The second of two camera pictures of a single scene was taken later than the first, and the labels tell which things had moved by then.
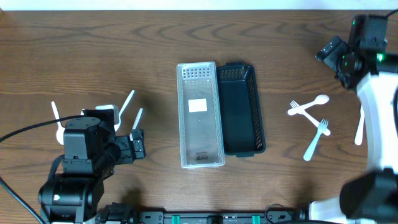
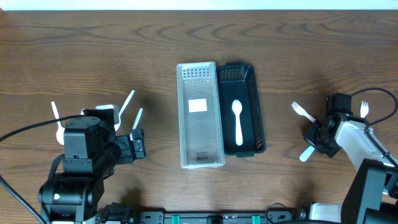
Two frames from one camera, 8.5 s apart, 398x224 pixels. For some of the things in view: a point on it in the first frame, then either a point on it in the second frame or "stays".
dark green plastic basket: x=242 y=120 stays
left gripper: x=137 y=145 stays
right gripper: x=330 y=53 to x=310 y=137
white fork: x=313 y=119 stays
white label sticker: x=199 y=104 stays
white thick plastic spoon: x=319 y=99 to x=237 y=107
